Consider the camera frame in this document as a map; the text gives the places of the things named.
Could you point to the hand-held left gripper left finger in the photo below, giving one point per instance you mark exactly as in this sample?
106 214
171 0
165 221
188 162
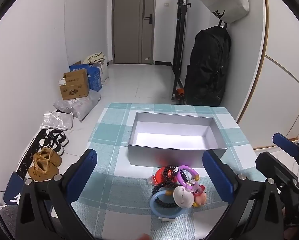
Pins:
82 175

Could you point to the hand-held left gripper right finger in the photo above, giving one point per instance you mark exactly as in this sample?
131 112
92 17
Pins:
218 177

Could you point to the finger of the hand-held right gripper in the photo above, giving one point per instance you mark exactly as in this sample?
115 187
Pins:
269 162
284 141

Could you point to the pink bunny charm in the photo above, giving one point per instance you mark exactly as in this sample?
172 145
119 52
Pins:
199 195

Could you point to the white flower charm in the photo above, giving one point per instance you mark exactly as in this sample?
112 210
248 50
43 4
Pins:
190 184

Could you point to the white round charm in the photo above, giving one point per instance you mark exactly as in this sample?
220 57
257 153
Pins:
183 196

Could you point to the grey box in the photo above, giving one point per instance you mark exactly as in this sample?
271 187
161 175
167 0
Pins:
169 135

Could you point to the tan suede boot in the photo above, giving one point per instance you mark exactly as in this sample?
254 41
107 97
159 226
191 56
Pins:
43 171
50 155

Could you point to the black and white sneaker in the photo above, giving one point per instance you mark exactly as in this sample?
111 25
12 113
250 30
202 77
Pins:
52 146
58 137

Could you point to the teal plaid tablecloth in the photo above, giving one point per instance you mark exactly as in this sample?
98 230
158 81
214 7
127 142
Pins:
109 135

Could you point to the silver parcel bag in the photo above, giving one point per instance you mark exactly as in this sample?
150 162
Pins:
58 120

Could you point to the grey parcel bag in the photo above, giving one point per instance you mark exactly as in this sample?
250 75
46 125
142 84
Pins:
85 105
63 105

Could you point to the blue shoe box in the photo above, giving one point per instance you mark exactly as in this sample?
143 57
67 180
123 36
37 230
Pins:
13 190

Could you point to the white wardrobe gold trim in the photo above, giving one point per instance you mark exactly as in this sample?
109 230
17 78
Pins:
284 67

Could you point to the grey cloth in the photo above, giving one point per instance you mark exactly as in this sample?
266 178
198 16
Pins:
8 225

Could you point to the brown cardboard box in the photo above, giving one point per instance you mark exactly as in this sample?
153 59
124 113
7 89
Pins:
74 85

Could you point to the orange tool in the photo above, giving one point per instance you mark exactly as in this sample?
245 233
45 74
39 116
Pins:
180 93

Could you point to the blue carton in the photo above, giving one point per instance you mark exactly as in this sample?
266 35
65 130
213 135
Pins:
94 77

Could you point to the white plastic bag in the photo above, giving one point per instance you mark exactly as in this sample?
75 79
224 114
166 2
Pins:
103 71

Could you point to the black backpack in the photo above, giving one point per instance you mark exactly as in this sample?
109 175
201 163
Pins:
207 67

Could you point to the cream knitted cloth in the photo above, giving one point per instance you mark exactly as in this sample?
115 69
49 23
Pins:
94 57

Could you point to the white tote bag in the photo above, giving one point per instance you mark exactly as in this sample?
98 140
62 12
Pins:
227 2

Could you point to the grey door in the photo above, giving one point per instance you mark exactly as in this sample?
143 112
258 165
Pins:
127 30

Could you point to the black metal rack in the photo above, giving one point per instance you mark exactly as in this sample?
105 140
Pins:
180 30

